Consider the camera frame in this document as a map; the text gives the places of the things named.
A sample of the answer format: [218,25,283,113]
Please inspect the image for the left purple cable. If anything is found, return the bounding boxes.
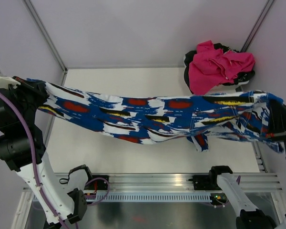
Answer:
[0,87,110,229]

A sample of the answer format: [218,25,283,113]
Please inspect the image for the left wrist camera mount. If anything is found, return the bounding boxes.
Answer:
[0,63,21,90]

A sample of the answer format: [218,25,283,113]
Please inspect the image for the white slotted cable duct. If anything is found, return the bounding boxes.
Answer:
[86,192,211,203]

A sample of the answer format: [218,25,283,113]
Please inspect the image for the right aluminium frame post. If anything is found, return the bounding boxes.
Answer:
[240,0,276,52]

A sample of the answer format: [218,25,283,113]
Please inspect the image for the blue white patterned trousers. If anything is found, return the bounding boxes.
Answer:
[40,82,284,153]

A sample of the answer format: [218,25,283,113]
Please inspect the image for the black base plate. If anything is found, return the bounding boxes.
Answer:
[85,175,109,191]
[188,175,221,191]

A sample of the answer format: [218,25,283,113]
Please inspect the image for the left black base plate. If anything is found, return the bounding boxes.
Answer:
[85,175,109,191]

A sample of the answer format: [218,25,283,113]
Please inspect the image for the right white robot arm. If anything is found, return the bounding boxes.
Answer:
[207,100,286,229]

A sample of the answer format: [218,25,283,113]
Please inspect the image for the black garment pile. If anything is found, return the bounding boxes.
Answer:
[183,42,256,89]

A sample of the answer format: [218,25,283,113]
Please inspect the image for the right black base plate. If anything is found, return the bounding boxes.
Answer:
[188,175,221,191]

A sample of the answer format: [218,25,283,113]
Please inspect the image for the aluminium frame post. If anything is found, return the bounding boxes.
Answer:
[240,0,276,52]
[22,0,68,73]

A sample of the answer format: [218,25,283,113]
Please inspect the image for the left aluminium frame post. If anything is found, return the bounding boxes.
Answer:
[22,0,68,73]

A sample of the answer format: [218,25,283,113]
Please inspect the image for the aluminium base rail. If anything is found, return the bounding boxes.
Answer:
[22,173,283,193]

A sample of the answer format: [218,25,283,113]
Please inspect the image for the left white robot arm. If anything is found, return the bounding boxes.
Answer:
[0,77,94,229]

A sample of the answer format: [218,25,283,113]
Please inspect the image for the pink trousers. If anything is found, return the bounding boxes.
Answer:
[188,41,256,94]

